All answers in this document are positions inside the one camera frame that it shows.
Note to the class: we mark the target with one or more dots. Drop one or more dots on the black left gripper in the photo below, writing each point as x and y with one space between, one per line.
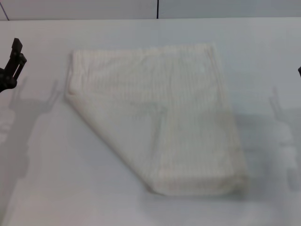
7 81

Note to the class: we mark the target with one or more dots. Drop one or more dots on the white ribbed towel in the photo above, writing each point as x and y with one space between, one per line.
152 106

